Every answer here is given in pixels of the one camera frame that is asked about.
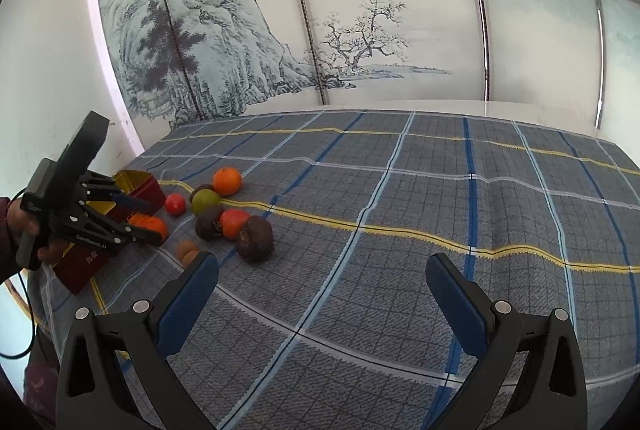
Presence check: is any person left hand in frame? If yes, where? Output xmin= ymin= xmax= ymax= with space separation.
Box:
xmin=6 ymin=198 xmax=70 ymax=265

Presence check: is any red tomato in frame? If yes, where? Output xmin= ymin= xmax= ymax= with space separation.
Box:
xmin=165 ymin=193 xmax=186 ymax=217

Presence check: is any green round fruit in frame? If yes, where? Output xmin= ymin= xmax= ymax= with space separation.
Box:
xmin=191 ymin=190 xmax=220 ymax=216

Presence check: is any red gold metal tin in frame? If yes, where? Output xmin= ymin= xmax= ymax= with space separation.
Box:
xmin=53 ymin=170 xmax=166 ymax=295

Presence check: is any blue plaid tablecloth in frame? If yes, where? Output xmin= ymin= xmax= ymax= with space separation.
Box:
xmin=29 ymin=109 xmax=640 ymax=430

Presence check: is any orange persimmon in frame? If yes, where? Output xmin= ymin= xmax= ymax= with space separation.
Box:
xmin=219 ymin=208 xmax=250 ymax=241

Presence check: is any orange tangerine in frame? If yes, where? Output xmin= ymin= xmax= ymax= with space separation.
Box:
xmin=212 ymin=167 xmax=243 ymax=197
xmin=128 ymin=213 xmax=168 ymax=243

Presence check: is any black cable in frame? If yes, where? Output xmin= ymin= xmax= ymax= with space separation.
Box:
xmin=0 ymin=186 xmax=36 ymax=360

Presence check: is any dark passion fruit large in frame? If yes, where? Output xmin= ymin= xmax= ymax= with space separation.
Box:
xmin=235 ymin=216 xmax=274 ymax=263

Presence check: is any landscape painted sliding screen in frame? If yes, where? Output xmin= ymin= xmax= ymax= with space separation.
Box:
xmin=98 ymin=0 xmax=639 ymax=147

